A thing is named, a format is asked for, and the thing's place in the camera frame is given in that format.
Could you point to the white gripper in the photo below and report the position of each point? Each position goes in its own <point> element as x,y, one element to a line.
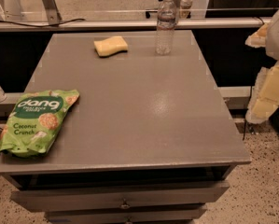
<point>265,95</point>

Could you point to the green rice chip bag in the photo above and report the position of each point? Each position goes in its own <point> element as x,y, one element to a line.
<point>35,121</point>

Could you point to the yellow sponge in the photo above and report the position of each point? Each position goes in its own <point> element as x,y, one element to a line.
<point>110,46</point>

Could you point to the clear plastic water bottle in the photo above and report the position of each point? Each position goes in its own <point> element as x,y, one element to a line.
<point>166,17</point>

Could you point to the grey cabinet with drawers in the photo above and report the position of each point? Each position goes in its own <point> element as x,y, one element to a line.
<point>141,118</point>

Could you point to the upper grey drawer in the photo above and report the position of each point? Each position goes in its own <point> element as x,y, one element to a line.
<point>120,197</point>

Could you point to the grey drawer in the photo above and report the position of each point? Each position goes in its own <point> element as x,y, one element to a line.
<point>180,212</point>
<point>120,197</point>

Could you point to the lower grey drawer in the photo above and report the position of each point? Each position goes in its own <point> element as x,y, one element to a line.
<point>180,212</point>

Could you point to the metal frame strut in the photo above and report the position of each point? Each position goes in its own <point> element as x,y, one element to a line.
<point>52,12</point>

